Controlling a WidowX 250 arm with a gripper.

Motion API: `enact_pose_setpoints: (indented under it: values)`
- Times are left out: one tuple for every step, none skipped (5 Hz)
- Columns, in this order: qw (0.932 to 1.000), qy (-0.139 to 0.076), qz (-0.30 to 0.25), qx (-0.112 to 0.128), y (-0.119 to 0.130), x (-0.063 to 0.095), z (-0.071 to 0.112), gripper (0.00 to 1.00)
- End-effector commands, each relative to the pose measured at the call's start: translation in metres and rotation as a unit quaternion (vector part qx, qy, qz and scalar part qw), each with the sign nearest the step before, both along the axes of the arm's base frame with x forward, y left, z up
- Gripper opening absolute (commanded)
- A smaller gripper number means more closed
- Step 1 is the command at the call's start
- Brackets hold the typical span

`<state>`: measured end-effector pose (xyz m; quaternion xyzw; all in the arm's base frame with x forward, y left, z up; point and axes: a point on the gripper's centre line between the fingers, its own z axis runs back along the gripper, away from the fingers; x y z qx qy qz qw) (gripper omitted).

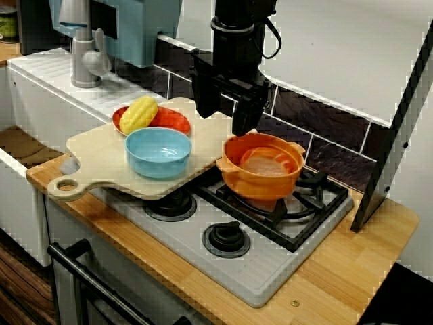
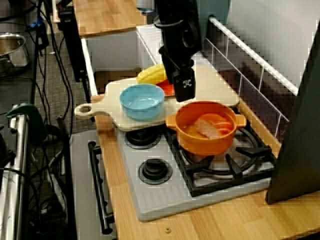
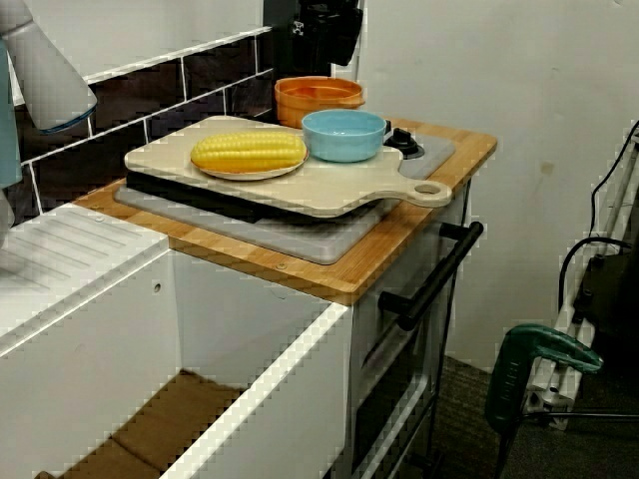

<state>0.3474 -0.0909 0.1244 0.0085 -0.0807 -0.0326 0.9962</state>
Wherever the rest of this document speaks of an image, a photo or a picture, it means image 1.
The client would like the black stove knob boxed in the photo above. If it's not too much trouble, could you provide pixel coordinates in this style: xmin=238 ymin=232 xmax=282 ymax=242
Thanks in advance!
xmin=202 ymin=221 xmax=252 ymax=259
xmin=141 ymin=188 xmax=198 ymax=223

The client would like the white toy oven front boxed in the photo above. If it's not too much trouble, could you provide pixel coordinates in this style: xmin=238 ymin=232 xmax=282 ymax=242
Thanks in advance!
xmin=45 ymin=199 xmax=190 ymax=325

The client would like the teal box appliance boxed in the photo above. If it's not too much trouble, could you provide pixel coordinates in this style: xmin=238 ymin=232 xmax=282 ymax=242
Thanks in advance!
xmin=49 ymin=0 xmax=158 ymax=68

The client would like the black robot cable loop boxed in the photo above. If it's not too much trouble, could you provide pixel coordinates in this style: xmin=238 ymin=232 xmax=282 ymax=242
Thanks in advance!
xmin=262 ymin=16 xmax=283 ymax=59

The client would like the wooden cutting board with handle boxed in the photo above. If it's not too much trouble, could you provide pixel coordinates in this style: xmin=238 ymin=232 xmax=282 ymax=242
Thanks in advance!
xmin=47 ymin=96 xmax=234 ymax=203

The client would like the yellow toy corn cob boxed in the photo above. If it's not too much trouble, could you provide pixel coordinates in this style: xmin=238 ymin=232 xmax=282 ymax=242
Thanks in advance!
xmin=118 ymin=95 xmax=159 ymax=135

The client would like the grey toy stove top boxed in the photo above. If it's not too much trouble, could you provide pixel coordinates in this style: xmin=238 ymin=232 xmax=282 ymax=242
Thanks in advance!
xmin=60 ymin=157 xmax=355 ymax=309

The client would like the grey toy faucet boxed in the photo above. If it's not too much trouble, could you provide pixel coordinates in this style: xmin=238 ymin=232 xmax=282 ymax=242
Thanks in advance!
xmin=70 ymin=27 xmax=112 ymax=88

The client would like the dark tiled backsplash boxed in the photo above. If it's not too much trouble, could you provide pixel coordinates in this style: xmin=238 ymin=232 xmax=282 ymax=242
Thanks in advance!
xmin=111 ymin=37 xmax=386 ymax=194

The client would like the black oven door handle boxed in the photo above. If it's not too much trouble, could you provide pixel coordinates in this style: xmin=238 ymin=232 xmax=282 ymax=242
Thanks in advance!
xmin=46 ymin=238 xmax=190 ymax=325

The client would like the light blue plastic bowl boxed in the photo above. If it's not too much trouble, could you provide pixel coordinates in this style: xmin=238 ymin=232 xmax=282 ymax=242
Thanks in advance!
xmin=124 ymin=127 xmax=193 ymax=179

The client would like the black burner grate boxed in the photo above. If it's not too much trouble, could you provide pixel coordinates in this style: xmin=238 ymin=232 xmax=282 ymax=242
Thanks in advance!
xmin=194 ymin=165 xmax=349 ymax=253

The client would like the green can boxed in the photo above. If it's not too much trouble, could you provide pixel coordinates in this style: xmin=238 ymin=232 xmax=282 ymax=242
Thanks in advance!
xmin=0 ymin=5 xmax=18 ymax=43

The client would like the black box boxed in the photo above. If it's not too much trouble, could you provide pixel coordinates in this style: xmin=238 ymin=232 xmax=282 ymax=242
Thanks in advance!
xmin=16 ymin=0 xmax=74 ymax=56

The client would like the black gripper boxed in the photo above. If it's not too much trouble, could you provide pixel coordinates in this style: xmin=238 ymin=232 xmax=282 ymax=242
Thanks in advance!
xmin=189 ymin=32 xmax=274 ymax=137

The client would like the white toy sink unit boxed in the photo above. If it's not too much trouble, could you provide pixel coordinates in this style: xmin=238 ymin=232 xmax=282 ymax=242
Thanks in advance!
xmin=0 ymin=47 xmax=163 ymax=268

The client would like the black slanted side panel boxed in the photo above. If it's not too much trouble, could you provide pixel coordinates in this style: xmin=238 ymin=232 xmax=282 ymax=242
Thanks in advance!
xmin=350 ymin=20 xmax=433 ymax=234

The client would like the orange toy pot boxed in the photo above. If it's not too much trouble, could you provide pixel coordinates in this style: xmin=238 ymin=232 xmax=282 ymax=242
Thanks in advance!
xmin=215 ymin=129 xmax=306 ymax=203

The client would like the toy salmon sushi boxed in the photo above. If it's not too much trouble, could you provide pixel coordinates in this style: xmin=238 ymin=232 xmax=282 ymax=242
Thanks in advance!
xmin=240 ymin=146 xmax=295 ymax=177

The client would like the red plate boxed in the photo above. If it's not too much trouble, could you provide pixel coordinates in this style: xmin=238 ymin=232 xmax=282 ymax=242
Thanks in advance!
xmin=112 ymin=105 xmax=191 ymax=137

